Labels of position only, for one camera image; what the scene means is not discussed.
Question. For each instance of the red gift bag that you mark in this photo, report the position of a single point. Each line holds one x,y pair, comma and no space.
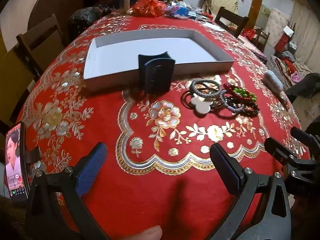
282,42

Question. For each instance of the beige floral cloth cover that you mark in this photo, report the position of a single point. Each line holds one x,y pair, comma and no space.
222,1

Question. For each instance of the blue plastic packets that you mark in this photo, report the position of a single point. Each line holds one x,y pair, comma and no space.
178,10

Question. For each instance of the person's left hand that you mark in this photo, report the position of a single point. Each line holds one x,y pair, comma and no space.
148,233

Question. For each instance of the smartphone with lit screen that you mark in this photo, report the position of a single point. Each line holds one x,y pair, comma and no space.
13,162

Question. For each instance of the person's right forearm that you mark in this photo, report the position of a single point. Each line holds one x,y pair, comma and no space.
306,217

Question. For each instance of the cluttered floral sofa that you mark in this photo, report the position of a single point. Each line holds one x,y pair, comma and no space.
285,67

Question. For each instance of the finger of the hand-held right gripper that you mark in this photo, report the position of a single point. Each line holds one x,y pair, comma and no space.
303,137
277,148

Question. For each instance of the red plastic bag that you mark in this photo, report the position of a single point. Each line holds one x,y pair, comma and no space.
147,7

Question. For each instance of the glass jar with dark lid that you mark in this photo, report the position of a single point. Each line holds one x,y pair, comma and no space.
124,2

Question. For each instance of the fluffy white hair accessory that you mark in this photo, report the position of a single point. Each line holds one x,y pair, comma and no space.
273,81

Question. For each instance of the blue hair claw clip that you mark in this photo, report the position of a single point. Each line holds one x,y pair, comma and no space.
156,75

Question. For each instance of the white paper sheet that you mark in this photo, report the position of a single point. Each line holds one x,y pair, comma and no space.
215,27

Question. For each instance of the black phone stand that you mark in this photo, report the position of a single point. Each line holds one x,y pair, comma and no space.
33,155

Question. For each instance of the small dark wooden chair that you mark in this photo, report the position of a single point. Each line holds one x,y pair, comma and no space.
262,38

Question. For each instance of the white shallow cardboard box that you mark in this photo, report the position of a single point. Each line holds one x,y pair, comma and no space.
150,52

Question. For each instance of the red floral tablecloth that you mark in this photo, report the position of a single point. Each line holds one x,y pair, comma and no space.
100,120

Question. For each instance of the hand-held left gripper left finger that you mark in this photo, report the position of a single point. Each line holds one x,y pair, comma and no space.
91,166

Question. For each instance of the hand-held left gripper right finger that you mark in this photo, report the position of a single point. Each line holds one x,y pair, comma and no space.
226,166

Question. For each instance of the dark cloth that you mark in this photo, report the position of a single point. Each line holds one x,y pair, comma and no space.
305,86

